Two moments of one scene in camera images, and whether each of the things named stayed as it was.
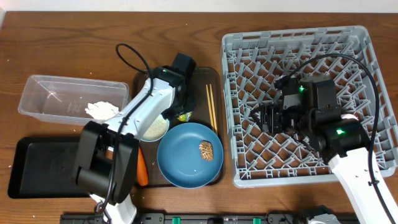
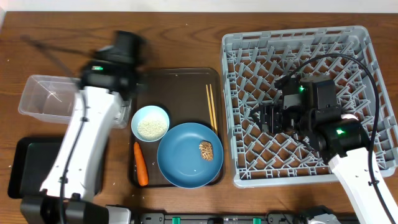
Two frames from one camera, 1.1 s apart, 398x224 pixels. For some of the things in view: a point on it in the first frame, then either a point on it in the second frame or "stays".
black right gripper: x=271 y=114 stays
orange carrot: x=142 y=173 stays
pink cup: x=348 y=116 stays
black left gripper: x=179 y=106 to x=125 y=43
